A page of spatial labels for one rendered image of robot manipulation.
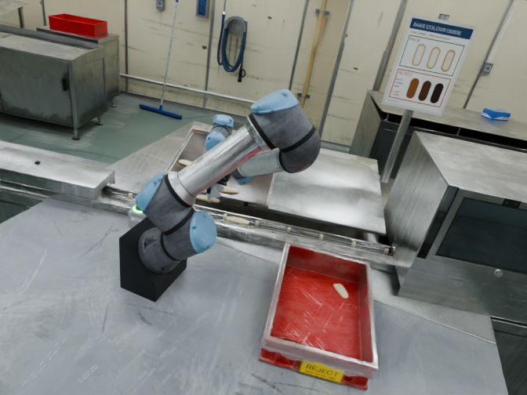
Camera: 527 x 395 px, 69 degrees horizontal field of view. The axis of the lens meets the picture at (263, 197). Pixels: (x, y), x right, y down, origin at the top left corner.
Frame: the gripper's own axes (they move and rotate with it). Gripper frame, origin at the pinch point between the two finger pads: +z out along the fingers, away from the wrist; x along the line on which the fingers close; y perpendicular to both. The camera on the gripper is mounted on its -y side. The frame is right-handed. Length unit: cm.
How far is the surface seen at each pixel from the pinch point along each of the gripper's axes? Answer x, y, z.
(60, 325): -67, -25, 12
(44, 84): 204, -211, 40
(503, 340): -21, 125, 22
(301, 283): -27, 43, 12
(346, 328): -44, 59, 12
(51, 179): -9, -63, 3
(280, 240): -8.9, 32.9, 7.9
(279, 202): 15.3, 29.5, 4.3
